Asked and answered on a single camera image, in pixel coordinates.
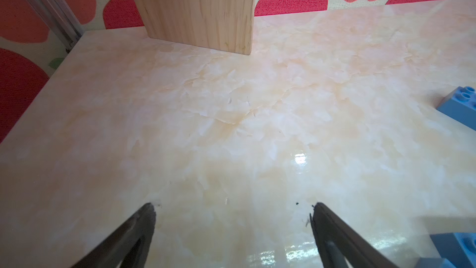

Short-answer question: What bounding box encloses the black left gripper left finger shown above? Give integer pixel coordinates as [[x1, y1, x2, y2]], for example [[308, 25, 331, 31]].
[[74, 203, 156, 268]]

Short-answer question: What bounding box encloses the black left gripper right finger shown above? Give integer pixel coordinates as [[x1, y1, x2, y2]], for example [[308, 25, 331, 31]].
[[309, 202, 396, 268]]

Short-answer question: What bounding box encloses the light blue lego brick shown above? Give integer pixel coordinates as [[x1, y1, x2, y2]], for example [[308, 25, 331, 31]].
[[436, 86, 476, 130], [415, 233, 476, 268]]

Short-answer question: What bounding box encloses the wooden shelf unit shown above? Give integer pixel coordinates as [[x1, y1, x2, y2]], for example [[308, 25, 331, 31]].
[[134, 0, 255, 55]]

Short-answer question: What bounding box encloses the left aluminium frame post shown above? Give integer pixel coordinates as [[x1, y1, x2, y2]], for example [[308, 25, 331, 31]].
[[26, 0, 85, 53]]

